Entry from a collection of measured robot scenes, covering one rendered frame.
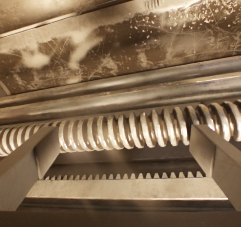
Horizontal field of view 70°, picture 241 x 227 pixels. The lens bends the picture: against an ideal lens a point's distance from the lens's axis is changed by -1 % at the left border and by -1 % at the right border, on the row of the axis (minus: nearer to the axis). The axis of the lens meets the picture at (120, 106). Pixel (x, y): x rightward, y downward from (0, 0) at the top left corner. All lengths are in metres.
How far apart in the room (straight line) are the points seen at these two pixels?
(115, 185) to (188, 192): 0.08
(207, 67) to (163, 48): 0.22
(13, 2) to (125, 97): 0.89
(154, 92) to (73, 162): 0.17
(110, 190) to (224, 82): 0.18
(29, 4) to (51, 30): 0.50
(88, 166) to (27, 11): 0.86
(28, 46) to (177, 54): 0.41
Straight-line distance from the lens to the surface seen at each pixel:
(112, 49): 0.49
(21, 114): 0.32
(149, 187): 0.22
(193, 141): 0.17
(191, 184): 0.22
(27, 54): 0.59
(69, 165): 0.30
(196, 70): 0.28
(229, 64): 0.29
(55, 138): 0.17
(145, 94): 0.23
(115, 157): 0.27
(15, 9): 1.06
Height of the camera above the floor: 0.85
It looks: 51 degrees down
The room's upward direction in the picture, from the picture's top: 169 degrees counter-clockwise
